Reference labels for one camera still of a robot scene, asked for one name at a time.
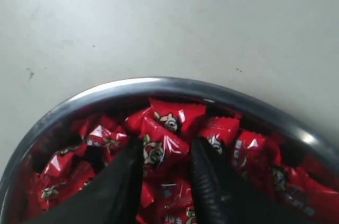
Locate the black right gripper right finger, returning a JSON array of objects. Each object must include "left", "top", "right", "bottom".
[{"left": 191, "top": 138, "right": 338, "bottom": 223}]

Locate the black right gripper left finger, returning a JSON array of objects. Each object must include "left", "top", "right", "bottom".
[{"left": 27, "top": 138, "right": 144, "bottom": 223}]

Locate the red candy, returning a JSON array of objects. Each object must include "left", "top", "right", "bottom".
[{"left": 140, "top": 117, "right": 190, "bottom": 177}]

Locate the round steel plate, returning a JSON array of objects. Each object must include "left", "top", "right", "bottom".
[{"left": 1, "top": 77, "right": 338, "bottom": 223}]

